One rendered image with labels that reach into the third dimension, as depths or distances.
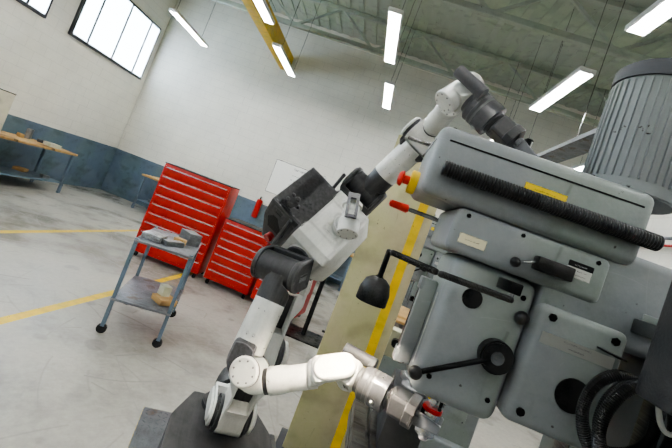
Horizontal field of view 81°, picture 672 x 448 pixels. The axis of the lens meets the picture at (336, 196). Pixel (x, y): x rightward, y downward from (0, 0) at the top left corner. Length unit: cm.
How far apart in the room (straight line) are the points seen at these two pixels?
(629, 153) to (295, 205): 87
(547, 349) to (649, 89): 62
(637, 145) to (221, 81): 1085
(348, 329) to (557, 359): 196
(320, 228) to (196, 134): 1018
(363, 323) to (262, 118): 857
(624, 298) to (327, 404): 226
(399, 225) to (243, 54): 937
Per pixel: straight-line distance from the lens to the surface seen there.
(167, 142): 1161
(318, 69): 1092
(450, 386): 97
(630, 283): 104
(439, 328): 93
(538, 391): 99
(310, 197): 126
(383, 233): 271
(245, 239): 586
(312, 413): 301
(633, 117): 113
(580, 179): 97
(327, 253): 120
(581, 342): 100
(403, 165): 133
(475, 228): 90
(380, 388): 107
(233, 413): 180
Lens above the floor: 161
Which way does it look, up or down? 3 degrees up
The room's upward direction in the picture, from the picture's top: 21 degrees clockwise
